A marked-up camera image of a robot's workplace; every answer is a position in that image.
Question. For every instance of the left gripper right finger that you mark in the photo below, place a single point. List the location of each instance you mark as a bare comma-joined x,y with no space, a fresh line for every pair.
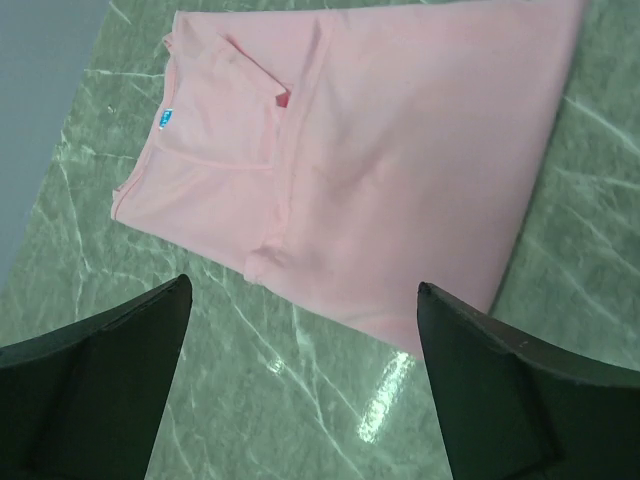
512,406

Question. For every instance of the pink t shirt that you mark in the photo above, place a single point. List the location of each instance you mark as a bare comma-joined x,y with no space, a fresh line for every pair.
341,157

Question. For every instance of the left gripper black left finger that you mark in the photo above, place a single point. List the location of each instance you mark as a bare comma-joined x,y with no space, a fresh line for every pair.
85,401

